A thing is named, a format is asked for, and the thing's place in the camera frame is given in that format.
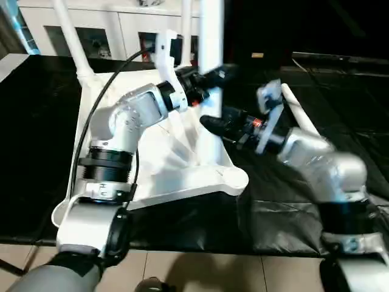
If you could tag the black long rail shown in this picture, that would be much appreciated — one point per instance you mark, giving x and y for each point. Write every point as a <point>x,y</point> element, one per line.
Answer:
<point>340,57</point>

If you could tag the dark rounded foot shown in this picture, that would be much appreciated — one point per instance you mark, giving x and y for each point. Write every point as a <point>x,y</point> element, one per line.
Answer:
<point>155,285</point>

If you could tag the white glass door cabinet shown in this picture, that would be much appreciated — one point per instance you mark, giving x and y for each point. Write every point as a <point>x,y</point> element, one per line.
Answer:
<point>121,24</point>

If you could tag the white plastic table top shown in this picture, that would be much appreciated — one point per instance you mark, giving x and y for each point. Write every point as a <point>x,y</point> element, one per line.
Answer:
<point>182,170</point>

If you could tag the white toy figurine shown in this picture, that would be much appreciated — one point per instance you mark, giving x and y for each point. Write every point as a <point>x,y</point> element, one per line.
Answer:
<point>101,48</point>

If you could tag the dark crumpled bundle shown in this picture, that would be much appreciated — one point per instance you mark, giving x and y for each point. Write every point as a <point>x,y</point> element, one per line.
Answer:
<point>149,2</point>

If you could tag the black box with label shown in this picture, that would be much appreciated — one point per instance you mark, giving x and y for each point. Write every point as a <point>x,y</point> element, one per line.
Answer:
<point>258,27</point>

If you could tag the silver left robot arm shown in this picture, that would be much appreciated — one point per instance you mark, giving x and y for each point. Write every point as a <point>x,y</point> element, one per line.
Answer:
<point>130,112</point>

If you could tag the black work mat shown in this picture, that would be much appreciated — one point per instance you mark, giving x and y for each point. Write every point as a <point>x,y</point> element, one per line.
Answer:
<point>288,197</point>

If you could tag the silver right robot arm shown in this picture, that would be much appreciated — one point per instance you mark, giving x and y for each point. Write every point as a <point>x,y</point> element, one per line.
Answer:
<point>334,170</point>

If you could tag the white plastic table leg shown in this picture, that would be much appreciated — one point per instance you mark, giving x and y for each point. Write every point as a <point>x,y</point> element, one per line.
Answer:
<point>186,30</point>
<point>73,39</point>
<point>299,109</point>
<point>211,36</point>

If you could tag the small yellow label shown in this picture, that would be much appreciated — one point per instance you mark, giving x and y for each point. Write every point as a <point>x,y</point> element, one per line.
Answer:
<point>257,55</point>

